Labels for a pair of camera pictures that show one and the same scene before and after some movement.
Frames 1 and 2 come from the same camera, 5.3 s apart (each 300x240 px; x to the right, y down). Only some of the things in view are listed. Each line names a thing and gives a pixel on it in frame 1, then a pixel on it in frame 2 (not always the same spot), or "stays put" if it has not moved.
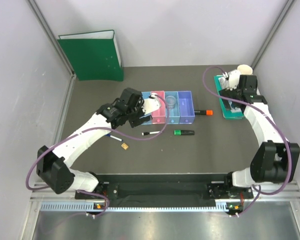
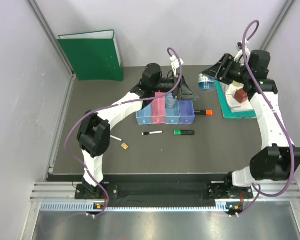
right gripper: [227, 92] → [216, 72]
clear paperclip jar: [170, 101] stays put
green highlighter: [183, 132] stays put
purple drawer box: [186, 109] stays put
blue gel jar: [234, 109] → [206, 83]
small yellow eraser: [124, 146] stays put
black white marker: [144, 133] stays put
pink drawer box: [158, 117] stays put
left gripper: [140, 118] → [182, 92]
